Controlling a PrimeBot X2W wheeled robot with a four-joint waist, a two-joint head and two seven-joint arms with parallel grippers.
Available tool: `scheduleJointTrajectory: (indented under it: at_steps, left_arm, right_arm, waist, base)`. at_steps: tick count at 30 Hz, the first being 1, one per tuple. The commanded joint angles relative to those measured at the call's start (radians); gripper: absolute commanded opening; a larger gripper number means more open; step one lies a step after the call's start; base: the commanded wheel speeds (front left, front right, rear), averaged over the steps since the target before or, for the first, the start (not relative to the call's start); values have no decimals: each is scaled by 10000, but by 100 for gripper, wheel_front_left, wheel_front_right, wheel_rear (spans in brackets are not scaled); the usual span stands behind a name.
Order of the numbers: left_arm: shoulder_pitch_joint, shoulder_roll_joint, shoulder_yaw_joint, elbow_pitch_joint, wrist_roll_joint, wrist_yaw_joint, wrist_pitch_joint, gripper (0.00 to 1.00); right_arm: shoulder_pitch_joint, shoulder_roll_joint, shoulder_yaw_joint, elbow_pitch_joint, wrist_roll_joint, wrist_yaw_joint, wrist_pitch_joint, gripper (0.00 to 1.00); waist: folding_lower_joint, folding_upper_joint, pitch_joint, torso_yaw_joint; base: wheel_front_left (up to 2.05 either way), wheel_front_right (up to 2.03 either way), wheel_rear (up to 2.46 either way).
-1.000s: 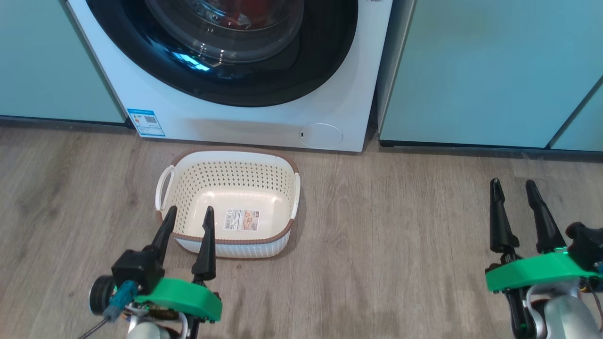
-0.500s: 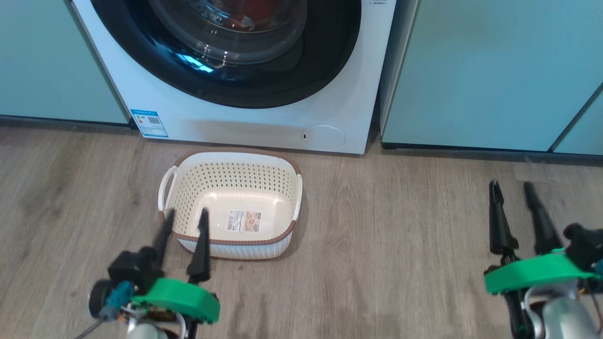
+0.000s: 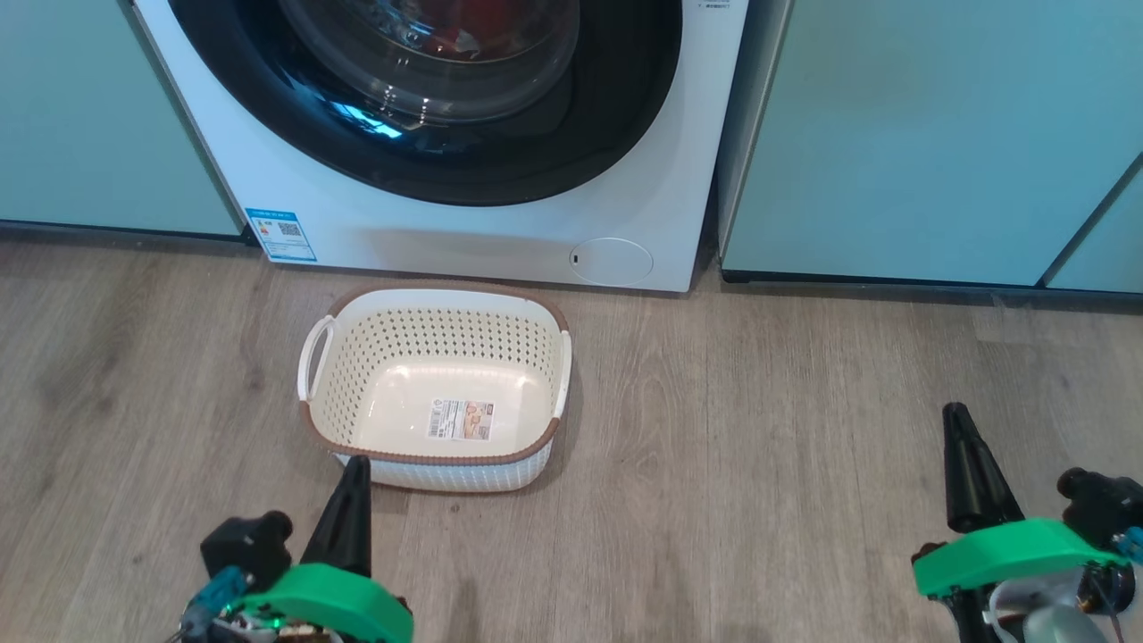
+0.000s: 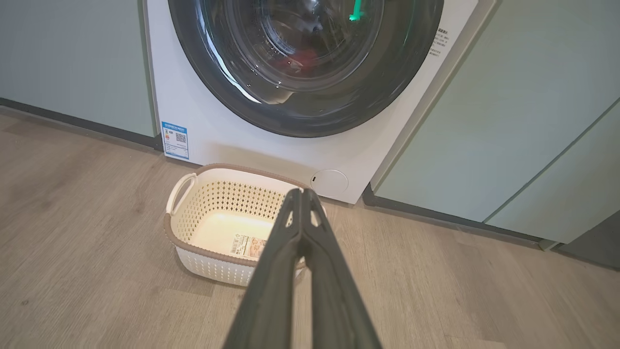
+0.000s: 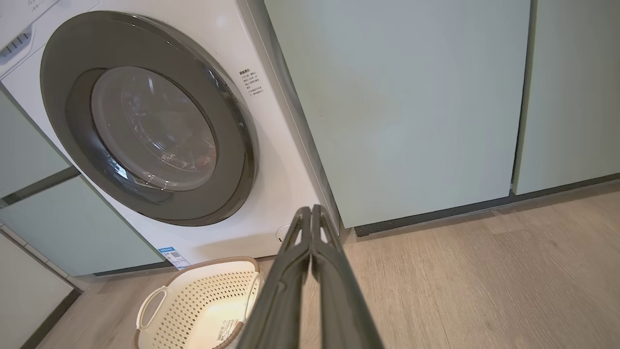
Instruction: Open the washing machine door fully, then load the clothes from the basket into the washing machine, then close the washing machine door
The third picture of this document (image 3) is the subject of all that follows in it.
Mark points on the white perforated laundry basket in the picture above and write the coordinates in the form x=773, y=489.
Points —
x=438, y=348

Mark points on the paper label inside basket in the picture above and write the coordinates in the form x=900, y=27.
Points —
x=460, y=420

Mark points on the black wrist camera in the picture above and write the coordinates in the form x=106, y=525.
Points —
x=246, y=549
x=1098, y=505

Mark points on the pale green cabinet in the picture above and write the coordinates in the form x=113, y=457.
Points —
x=893, y=134
x=89, y=116
x=1107, y=250

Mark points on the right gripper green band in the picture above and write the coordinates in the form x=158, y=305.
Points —
x=1009, y=549

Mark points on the round white filter cover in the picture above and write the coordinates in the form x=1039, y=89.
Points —
x=612, y=262

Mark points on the blue energy label sticker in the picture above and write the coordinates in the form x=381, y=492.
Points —
x=281, y=235

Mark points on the black round glass washer door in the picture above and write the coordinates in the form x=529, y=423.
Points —
x=625, y=89

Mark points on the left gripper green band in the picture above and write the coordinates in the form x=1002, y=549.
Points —
x=339, y=598

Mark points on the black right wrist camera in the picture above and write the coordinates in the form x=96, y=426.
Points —
x=1098, y=505

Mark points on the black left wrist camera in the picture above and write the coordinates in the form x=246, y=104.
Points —
x=246, y=549

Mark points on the red garment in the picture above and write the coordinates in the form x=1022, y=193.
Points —
x=482, y=18

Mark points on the white front-load washing machine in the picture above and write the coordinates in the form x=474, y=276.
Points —
x=464, y=241

